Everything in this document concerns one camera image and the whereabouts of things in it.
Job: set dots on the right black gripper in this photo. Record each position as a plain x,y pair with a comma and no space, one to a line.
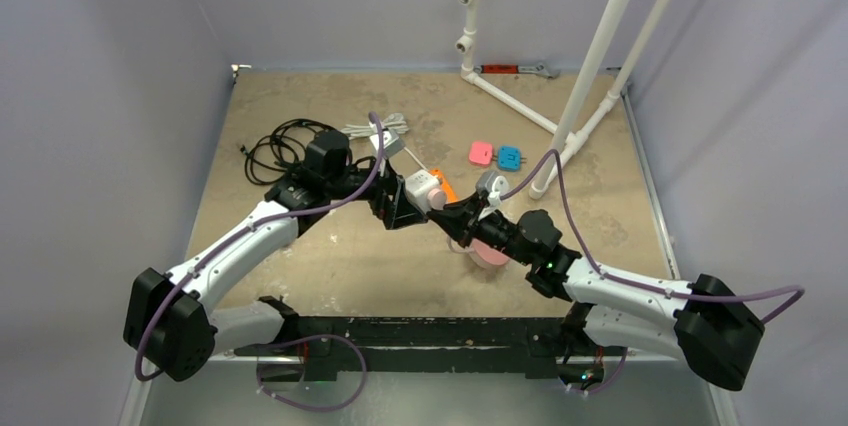
477,225

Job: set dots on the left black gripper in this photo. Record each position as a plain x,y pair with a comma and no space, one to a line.
398,210

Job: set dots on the orange power strip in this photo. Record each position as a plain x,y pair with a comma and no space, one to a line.
451,196

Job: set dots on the white cube socket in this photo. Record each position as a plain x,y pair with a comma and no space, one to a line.
418,187

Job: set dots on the pink plug adapter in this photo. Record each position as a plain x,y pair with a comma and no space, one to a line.
481,153

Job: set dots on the blue plug adapter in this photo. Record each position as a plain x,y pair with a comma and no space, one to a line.
509,159

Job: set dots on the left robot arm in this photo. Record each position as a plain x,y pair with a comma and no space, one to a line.
173,322

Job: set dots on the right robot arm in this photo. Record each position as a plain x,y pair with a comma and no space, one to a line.
702,323

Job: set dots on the pink round socket base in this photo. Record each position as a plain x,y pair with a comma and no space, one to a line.
487,257

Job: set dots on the black base beam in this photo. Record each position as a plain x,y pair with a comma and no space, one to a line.
322,347

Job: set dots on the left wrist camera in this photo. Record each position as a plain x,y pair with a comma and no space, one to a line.
387,143

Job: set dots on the red handled wrench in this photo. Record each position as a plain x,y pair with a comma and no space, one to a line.
538,69

